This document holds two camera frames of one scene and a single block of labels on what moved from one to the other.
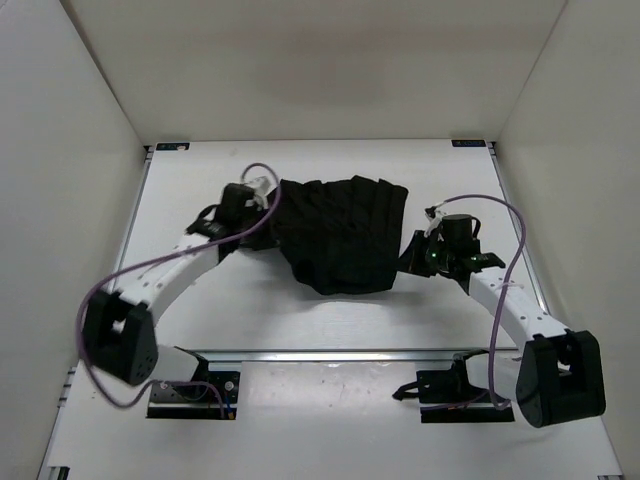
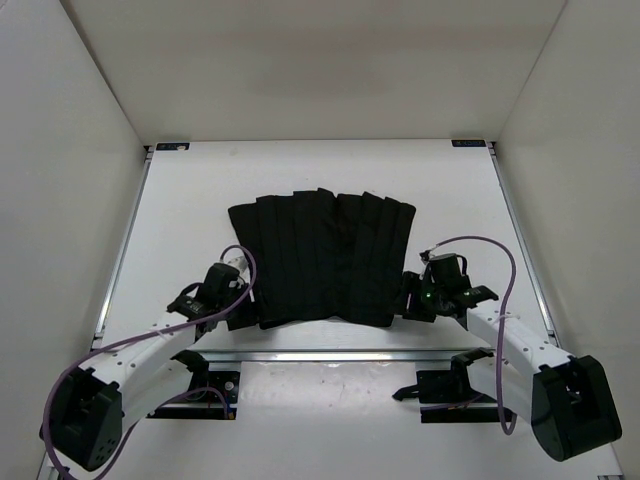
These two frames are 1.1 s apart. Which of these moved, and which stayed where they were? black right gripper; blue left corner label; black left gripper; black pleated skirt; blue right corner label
Moved: black left gripper; black right gripper; black pleated skirt
Stayed: blue right corner label; blue left corner label
